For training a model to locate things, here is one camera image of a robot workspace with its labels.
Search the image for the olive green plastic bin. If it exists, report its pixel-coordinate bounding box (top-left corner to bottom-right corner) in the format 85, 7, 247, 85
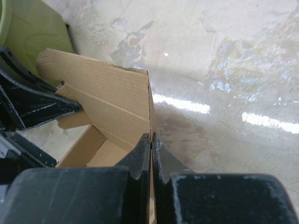
0, 0, 74, 75

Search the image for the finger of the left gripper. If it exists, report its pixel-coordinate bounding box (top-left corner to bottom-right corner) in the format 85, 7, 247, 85
0, 47, 57, 92
0, 69, 82, 130

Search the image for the brown cardboard box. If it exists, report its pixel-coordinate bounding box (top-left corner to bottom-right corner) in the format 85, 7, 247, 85
36, 49, 156, 224

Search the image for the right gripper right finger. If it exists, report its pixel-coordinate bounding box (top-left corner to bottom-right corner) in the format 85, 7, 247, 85
152, 134, 299, 224

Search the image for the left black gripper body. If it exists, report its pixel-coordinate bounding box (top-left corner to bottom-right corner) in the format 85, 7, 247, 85
0, 133, 57, 184

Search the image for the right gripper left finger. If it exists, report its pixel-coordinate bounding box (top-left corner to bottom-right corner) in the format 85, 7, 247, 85
0, 133, 151, 224

